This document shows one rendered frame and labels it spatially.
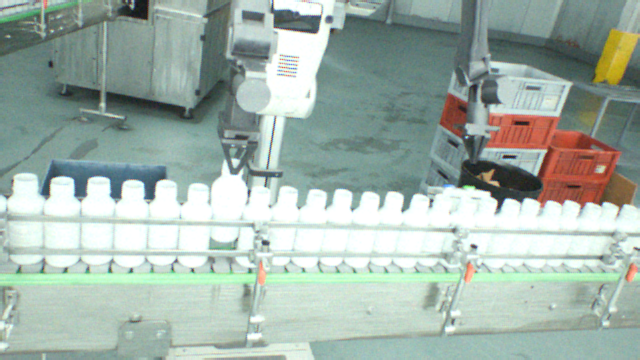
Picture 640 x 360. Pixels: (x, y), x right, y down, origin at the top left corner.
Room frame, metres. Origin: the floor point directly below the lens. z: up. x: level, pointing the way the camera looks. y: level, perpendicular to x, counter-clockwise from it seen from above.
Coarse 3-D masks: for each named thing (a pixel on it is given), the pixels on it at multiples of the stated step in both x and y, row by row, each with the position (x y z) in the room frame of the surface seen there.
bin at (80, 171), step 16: (64, 160) 1.36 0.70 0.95; (48, 176) 1.28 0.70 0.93; (64, 176) 1.36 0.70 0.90; (80, 176) 1.37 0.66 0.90; (96, 176) 1.39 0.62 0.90; (112, 176) 1.40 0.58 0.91; (128, 176) 1.42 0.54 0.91; (144, 176) 1.43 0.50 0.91; (160, 176) 1.45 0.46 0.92; (48, 192) 1.28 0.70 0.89; (80, 192) 1.37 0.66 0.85; (112, 192) 1.40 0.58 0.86; (144, 192) 1.43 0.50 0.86
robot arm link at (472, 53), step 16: (464, 0) 1.36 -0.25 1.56; (480, 0) 1.33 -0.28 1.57; (464, 16) 1.37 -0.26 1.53; (480, 16) 1.35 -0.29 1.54; (464, 32) 1.38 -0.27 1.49; (480, 32) 1.36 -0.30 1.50; (464, 48) 1.39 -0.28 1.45; (480, 48) 1.38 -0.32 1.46; (464, 64) 1.40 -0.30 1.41; (480, 64) 1.41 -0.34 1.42
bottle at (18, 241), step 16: (16, 176) 0.84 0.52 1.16; (32, 176) 0.85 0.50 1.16; (16, 192) 0.82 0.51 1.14; (32, 192) 0.83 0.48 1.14; (16, 208) 0.81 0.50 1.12; (32, 208) 0.82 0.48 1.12; (16, 224) 0.81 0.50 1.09; (32, 224) 0.82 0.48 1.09; (16, 240) 0.81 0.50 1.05; (32, 240) 0.82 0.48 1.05; (16, 256) 0.81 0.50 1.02; (32, 256) 0.82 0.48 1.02
